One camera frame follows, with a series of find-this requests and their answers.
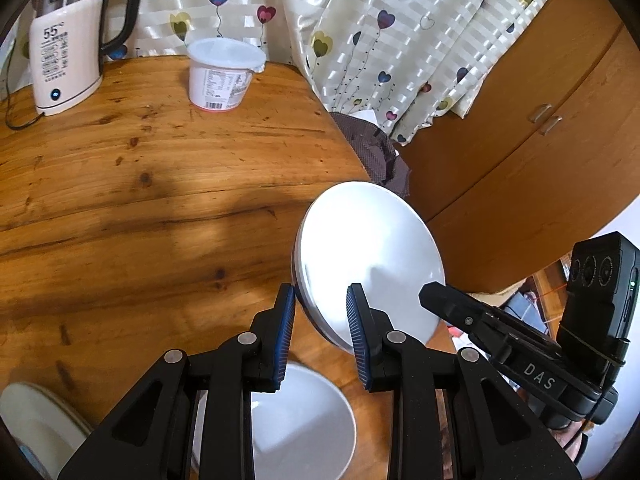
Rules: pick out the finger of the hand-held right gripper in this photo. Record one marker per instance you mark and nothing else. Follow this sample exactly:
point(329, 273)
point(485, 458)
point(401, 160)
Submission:
point(460, 315)

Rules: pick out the large cream bowl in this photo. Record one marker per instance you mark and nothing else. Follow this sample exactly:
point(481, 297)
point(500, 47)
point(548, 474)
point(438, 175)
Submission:
point(35, 430)

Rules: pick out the white plastic tub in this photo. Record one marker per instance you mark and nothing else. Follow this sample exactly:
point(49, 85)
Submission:
point(220, 80)

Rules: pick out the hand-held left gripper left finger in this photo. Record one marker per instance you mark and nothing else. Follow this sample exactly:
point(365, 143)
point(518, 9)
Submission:
point(285, 330)

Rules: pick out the wooden cabinet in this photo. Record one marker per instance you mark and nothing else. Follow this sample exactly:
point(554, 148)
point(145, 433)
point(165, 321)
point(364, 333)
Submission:
point(525, 185)

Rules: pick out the white electric kettle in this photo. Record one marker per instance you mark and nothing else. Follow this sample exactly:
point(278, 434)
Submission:
point(65, 60)

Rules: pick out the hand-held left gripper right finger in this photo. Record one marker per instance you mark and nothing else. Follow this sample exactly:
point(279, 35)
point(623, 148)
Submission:
point(357, 335)

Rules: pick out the heart-print curtain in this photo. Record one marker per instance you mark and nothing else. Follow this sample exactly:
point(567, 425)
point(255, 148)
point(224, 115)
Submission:
point(425, 50)

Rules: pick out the white blue-striped bowl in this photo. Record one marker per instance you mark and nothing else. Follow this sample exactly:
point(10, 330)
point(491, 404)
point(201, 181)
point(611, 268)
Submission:
point(370, 240)
point(300, 425)

